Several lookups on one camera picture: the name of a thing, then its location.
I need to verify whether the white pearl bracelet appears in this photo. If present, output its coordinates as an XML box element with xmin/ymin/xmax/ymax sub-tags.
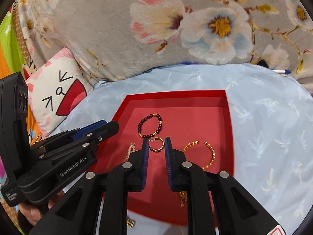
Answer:
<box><xmin>125</xmin><ymin>142</ymin><xmax>137</xmax><ymax>161</ymax></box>

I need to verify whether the gold ring brown stone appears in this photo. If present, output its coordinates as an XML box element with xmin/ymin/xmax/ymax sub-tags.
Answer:
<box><xmin>149</xmin><ymin>137</ymin><xmax>165</xmax><ymax>153</ymax></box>

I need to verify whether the red jewelry tray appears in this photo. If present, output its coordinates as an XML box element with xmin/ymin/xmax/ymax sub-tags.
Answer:
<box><xmin>91</xmin><ymin>90</ymin><xmax>234</xmax><ymax>226</ymax></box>

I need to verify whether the left hand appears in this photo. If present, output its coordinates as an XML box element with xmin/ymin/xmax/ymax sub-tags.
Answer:
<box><xmin>17</xmin><ymin>190</ymin><xmax>65</xmax><ymax>229</ymax></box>

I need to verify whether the cat face pillow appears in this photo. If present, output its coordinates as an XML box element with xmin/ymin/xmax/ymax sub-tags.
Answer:
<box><xmin>26</xmin><ymin>47</ymin><xmax>93</xmax><ymax>138</ymax></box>

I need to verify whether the colourful cartoon sheet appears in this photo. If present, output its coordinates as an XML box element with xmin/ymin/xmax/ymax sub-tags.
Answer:
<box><xmin>1</xmin><ymin>5</ymin><xmax>42</xmax><ymax>231</ymax></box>

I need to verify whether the light blue patterned cloth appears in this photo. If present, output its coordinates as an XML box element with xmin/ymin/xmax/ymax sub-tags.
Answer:
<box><xmin>55</xmin><ymin>64</ymin><xmax>312</xmax><ymax>234</ymax></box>

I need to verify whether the grey floral blanket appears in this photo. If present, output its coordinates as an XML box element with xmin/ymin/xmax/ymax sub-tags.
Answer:
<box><xmin>14</xmin><ymin>0</ymin><xmax>312</xmax><ymax>91</ymax></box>

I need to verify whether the blue white pen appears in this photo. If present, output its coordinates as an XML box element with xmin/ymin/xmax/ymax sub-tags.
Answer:
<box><xmin>272</xmin><ymin>70</ymin><xmax>291</xmax><ymax>75</ymax></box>

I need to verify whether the gold chain earring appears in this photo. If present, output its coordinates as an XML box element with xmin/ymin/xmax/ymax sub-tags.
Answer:
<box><xmin>179</xmin><ymin>191</ymin><xmax>187</xmax><ymax>207</ymax></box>

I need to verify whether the dark beaded bracelet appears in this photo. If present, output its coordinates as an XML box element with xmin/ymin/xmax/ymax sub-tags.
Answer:
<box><xmin>137</xmin><ymin>112</ymin><xmax>164</xmax><ymax>139</ymax></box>

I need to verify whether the gold chain cuff bracelet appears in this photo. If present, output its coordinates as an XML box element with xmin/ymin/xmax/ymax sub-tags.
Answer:
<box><xmin>182</xmin><ymin>140</ymin><xmax>217</xmax><ymax>170</ymax></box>

